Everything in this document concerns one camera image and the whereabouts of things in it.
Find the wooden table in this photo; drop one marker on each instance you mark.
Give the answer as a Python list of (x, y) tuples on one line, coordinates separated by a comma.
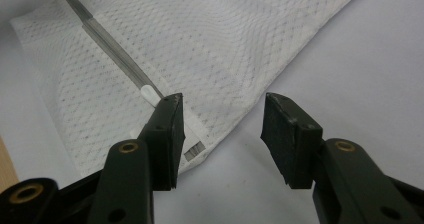
[(7, 167)]

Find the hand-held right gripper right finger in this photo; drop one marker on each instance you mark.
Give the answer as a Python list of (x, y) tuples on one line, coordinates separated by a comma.
[(293, 140)]

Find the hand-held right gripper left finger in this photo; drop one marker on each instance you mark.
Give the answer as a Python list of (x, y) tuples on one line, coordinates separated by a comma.
[(160, 144)]

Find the white mesh laundry bag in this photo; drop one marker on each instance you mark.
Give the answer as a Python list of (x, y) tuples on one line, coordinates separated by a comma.
[(186, 50)]

